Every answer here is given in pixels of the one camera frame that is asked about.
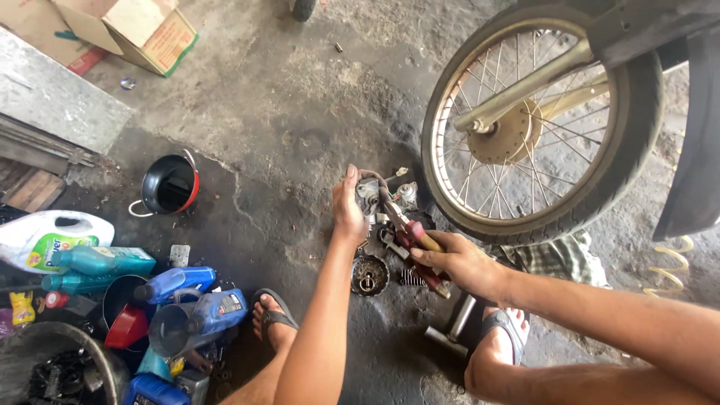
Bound person's left hand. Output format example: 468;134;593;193
332;164;370;246

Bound person's right hand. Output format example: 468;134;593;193
409;230;505;302

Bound grey metal carburetor part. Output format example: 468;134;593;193
354;167;420;227

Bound red-handled pliers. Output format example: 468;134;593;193
378;186;452;300

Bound dark engine casing part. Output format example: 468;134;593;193
358;207;437;261

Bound grey metal tube wrench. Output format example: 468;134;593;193
424;294;478;344

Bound round metal clutch part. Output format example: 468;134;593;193
350;254;390;297

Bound grey right sandal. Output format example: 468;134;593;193
465;308;531;368

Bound grey sandal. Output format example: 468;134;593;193
250;287;300;342
465;308;531;368

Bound person's right foot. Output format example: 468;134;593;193
466;305;531;369

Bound person's foot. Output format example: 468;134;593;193
466;305;531;369
252;292;299;354

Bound checked cloth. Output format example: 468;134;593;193
488;229;612;291

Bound grey left sandal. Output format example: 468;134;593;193
250;287;300;342

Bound person's left foot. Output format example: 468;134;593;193
252;292;299;354

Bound person's right leg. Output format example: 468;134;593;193
463;354;720;405

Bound person's leg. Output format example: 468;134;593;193
463;354;720;405
218;337;294;405

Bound blue oil bottle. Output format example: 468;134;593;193
122;373;192;405
133;266;218;306
185;288;249;337

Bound black and red funnel pan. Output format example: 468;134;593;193
127;148;201;219

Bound spoked motorcycle wheel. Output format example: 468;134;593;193
421;2;666;246

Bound silver motorcycle fork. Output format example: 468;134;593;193
453;37;612;135

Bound person's left leg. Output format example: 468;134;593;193
218;337;294;405

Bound small black tyre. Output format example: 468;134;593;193
289;0;317;23

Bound grey metal funnel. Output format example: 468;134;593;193
148;300;199;362

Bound black round bucket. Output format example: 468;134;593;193
100;274;150;333

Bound teal oil bottle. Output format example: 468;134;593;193
51;245;158;277
40;270;117;297

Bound red plastic funnel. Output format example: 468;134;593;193
103;304;150;351

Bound black motorcycle fender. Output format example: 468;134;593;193
652;22;720;243

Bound open cardboard box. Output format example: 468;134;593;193
0;0;201;78

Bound dark motorcycle body panel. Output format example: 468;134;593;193
585;0;720;72

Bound white detergent jug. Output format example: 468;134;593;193
0;210;116;275

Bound grey concrete slab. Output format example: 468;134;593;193
0;27;135;156

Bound bundle of metal bars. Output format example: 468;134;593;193
0;111;102;176

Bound wooden planks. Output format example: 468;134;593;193
0;157;67;215

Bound grey basin of greasy parts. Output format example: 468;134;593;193
0;321;131;405

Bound yellow packet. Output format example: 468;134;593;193
9;290;36;327

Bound yellow coiled hose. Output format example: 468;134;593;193
642;234;696;299

